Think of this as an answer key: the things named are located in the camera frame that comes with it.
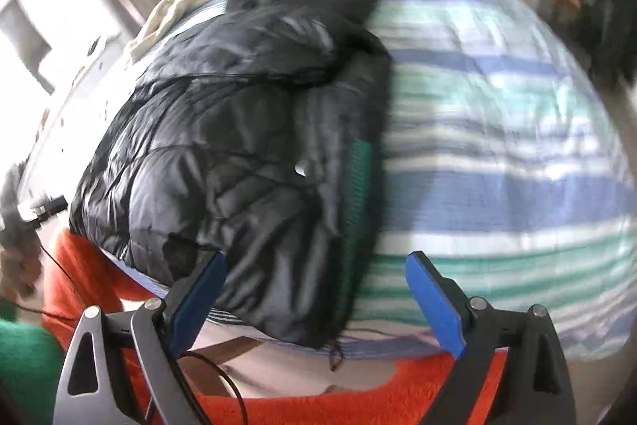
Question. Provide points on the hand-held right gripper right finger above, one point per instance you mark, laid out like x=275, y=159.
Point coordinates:
x=433, y=300

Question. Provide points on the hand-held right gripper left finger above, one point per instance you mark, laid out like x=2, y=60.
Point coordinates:
x=199, y=300

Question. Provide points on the black puffer coat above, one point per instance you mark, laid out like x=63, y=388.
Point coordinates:
x=224, y=131

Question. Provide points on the dark jacket on chair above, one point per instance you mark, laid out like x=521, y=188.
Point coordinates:
x=612, y=31

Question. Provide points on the beige garment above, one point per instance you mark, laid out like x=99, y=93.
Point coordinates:
x=169, y=11

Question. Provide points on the bed with striped duvet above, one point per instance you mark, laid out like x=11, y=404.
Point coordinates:
x=497, y=156

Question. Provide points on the wooden chair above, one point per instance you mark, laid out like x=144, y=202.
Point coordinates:
x=567, y=7

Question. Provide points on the white dresser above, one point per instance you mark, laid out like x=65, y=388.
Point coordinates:
x=74, y=96

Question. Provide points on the person's left hand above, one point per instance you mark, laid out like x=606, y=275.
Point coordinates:
x=20, y=260

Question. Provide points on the green cloth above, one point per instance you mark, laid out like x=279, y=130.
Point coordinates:
x=25, y=365

